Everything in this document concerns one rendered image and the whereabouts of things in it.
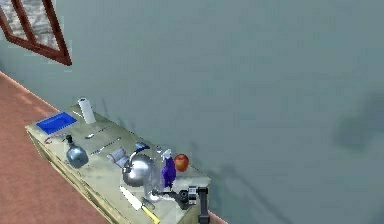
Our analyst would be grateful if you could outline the white striped cloth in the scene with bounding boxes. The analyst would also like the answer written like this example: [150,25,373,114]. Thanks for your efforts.
[106,147,130,169]

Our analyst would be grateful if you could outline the purple spray bottle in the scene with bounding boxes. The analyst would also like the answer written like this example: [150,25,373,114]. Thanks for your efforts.
[160,148,177,190]

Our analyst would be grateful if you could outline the white paper towel roll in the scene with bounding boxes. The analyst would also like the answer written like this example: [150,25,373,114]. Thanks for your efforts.
[77,97,97,125]

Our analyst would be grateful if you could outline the red apple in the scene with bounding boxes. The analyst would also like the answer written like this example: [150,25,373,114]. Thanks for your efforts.
[173,153,190,173]

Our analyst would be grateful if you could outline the blue sink basin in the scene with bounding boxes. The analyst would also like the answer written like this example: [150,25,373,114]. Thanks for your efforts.
[35,111,78,136]

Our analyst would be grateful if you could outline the blue sponge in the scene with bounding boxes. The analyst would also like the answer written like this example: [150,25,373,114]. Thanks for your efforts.
[134,141,151,152]

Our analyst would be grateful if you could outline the silver fork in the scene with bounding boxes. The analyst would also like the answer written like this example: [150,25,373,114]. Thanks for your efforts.
[90,136,122,156]

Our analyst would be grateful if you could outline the clear glass cup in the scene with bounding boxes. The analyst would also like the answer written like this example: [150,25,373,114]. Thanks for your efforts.
[143,165,165,203]

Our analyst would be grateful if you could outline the pale green counter cabinet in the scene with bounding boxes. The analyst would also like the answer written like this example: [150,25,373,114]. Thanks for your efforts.
[24,103,212,224]

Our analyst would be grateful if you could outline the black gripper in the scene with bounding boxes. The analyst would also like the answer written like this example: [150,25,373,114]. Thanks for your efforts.
[151,188,190,211]

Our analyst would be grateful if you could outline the brown framed window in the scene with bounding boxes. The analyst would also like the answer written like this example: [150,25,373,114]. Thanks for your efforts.
[0,0,73,67]

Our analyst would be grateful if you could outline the silver kettle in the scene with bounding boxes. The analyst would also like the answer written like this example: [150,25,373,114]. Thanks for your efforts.
[121,149,158,188]

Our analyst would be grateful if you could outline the grey soap dispenser bottle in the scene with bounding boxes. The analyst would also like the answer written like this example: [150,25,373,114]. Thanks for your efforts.
[64,134,90,170]

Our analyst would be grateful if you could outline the silver spoon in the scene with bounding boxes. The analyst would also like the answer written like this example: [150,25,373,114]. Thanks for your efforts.
[84,125,111,140]

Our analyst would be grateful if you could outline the yellow handled knife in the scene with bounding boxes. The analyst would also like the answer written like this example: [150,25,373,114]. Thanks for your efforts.
[118,185,161,224]

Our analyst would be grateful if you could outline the red wire ring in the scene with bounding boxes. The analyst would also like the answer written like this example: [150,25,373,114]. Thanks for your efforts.
[43,133,66,145]

